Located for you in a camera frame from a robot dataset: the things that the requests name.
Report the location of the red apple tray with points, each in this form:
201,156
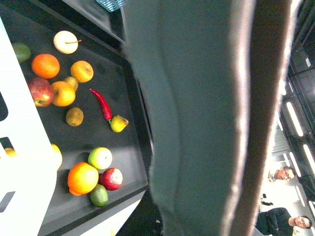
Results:
41,92
111,179

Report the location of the person with glasses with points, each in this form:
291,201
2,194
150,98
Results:
284,173

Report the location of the green apple lower tray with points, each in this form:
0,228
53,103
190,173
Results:
100,158

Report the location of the yellow orange apple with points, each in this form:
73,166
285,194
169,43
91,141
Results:
64,94

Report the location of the light blue plastic basket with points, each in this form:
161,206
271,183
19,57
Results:
111,5

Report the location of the red apple left tray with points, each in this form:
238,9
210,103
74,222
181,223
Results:
41,92

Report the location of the red chili pepper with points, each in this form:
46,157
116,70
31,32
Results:
107,114

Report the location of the brown kiwi fruit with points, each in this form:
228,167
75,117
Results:
74,117

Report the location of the orange upper left tray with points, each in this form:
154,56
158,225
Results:
45,66

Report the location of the person in black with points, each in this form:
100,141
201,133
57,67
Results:
279,222

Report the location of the small yellow green pear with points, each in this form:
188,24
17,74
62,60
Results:
118,123

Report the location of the red apple lower tray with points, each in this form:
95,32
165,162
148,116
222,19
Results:
111,179

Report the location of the green avocado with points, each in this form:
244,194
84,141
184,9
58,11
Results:
99,196

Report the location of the large orange lower tray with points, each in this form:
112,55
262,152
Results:
82,179

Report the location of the golden round pear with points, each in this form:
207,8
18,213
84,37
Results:
82,71

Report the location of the pale yellow pear with stem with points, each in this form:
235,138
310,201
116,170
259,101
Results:
66,42

